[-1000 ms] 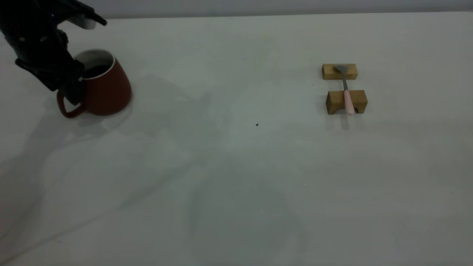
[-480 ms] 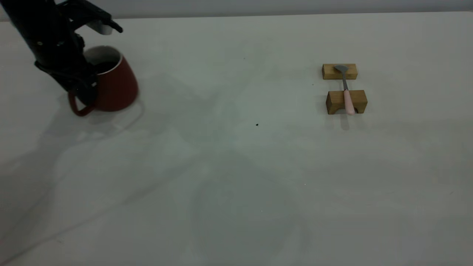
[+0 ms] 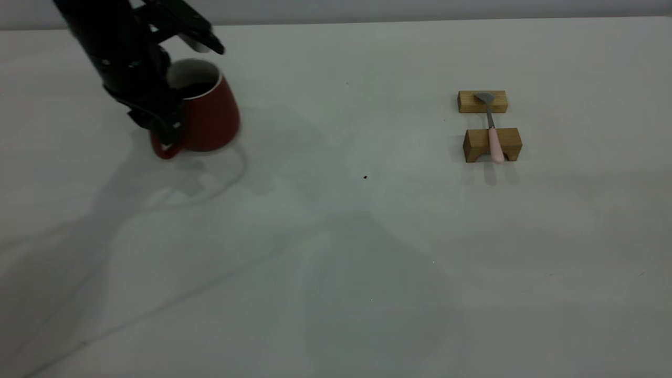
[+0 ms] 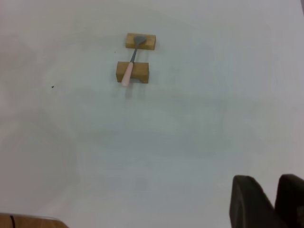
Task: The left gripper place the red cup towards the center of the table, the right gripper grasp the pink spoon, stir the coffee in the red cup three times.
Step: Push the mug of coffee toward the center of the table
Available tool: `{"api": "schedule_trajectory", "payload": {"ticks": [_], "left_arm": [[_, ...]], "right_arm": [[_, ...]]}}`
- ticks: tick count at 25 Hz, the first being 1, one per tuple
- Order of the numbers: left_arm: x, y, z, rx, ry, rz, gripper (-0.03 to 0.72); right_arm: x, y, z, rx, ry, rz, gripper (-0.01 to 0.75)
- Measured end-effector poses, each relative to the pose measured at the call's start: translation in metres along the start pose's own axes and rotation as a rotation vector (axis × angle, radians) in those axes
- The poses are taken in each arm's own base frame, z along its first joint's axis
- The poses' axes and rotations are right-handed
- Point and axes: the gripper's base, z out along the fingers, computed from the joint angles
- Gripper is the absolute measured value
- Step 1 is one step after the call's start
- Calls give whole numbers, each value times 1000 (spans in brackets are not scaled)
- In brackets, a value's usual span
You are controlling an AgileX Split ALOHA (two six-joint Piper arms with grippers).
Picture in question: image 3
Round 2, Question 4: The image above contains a flat rectangular wooden block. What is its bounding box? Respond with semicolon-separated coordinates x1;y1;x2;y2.
457;90;509;114

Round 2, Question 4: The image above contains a pink handled metal spoon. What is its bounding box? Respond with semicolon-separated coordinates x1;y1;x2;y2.
474;92;505;165

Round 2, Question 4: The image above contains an arched wooden block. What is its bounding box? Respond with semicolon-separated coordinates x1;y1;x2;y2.
463;128;523;164

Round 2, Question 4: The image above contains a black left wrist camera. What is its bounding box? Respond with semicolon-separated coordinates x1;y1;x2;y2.
135;0;226;55

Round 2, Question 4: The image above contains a red ceramic cup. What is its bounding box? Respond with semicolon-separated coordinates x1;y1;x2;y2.
151;58;242;160

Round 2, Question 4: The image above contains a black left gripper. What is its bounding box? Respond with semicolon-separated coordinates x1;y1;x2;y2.
99;45;183;146

